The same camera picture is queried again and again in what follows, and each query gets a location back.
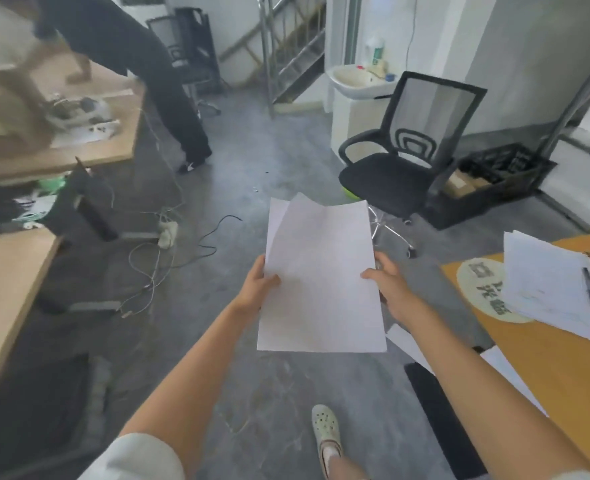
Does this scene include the person's left hand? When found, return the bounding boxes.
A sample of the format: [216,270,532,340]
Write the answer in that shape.
[234,254,281,316]

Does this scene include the white paper sheets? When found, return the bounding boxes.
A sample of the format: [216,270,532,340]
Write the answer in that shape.
[256,192,389,354]

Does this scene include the black box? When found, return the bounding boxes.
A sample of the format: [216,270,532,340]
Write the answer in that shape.
[44,157,121,243]

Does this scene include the wooden desk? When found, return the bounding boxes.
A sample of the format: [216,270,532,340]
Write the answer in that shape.
[0,227,64,421]
[440,232,590,476]
[0,59,148,241]

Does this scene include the white power strip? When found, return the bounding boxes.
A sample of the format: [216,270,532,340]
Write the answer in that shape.
[157,219,180,249]

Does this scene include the grey white device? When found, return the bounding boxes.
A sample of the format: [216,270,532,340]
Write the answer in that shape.
[44,94,111,131]

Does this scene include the round beige sticker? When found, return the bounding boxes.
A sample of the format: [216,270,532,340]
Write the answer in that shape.
[455,257,534,325]

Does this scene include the metal stair railing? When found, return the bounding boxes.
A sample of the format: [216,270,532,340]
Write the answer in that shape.
[256,0,329,119]

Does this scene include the white clog shoe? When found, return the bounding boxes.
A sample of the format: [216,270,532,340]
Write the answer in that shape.
[310,404,344,468]

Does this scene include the white cables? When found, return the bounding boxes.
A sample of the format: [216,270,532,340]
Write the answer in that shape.
[117,109,186,319]

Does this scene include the stack of white papers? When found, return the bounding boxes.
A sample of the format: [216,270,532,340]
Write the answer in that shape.
[502,230,590,347]

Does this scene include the person's right hand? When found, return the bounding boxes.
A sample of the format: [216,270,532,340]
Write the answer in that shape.
[361,251,417,323]

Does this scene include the white shirt sleeve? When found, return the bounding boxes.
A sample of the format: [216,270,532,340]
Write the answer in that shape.
[77,433,186,480]

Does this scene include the brown cardboard box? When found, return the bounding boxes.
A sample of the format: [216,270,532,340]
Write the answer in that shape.
[442,169,492,199]

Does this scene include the dark cabinet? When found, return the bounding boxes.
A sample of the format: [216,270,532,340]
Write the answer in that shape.
[0,352,113,480]

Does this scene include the grey metal frame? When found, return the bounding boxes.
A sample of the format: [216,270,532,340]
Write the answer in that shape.
[539,56,590,163]

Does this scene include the black mesh office chair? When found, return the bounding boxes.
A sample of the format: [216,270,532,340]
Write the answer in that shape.
[338,71,489,260]
[146,7,224,116]

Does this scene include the white paper sheet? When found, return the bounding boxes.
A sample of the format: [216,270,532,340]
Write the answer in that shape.
[479,344,549,419]
[385,323,437,376]

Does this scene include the person's leg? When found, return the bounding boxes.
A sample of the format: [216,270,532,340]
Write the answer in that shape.
[321,444,363,480]

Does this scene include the black plastic crate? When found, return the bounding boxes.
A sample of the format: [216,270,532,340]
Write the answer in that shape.
[419,143,559,231]

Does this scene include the white printed paper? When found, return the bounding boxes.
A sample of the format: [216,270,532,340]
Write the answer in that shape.
[49,120,122,149]

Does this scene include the green white bag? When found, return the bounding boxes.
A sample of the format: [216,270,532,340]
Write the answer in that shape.
[11,174,69,231]

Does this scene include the white wash basin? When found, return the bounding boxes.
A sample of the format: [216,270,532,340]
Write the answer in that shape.
[325,64,402,161]

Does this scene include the black cable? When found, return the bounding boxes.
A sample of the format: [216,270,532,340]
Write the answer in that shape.
[174,214,244,276]

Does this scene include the person's left forearm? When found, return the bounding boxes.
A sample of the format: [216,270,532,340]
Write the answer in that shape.
[117,302,261,478]

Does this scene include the black mat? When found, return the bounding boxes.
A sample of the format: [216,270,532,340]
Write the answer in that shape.
[403,362,489,480]

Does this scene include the white soap bottle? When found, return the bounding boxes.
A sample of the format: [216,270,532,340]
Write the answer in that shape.
[364,36,387,70]

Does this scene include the person's right forearm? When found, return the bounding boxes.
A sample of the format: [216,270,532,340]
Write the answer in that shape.
[391,294,590,480]

